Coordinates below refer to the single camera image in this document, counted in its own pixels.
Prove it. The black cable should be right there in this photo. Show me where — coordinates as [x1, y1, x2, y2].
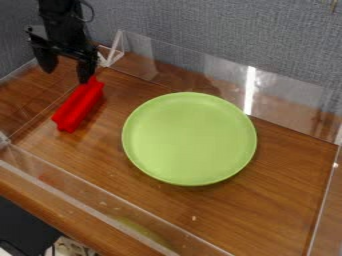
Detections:
[79, 0, 96, 24]

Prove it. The green round plate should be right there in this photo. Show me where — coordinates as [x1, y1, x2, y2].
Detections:
[122, 92, 258, 186]

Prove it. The red block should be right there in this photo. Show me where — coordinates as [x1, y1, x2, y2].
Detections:
[52, 76, 105, 133]

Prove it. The clear acrylic enclosure wall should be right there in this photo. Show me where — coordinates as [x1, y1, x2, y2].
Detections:
[0, 31, 342, 256]

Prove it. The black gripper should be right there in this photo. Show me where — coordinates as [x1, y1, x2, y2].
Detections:
[26, 17, 98, 84]

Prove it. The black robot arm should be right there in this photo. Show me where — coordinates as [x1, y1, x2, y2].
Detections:
[26, 0, 98, 83]

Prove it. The clear acrylic corner bracket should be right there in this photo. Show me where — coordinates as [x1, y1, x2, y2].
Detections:
[98, 30, 125, 68]

